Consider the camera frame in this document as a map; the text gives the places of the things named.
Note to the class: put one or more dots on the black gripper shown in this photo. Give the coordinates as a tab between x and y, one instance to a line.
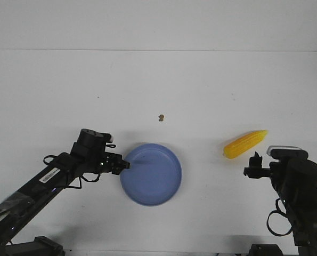
255	169
113	163

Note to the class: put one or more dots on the yellow corn cob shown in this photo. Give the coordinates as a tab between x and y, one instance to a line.
244	143

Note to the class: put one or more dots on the blue round plate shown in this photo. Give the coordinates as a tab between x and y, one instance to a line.
154	176

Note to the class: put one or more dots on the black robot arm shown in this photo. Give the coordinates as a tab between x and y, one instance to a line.
294	178
88	155

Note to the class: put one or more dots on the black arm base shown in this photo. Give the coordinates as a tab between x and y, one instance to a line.
265	250
41	245

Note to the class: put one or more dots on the small brown crumb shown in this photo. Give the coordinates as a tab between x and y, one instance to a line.
161	117

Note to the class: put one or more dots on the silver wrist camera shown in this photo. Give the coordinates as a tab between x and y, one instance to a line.
281	152
106	137

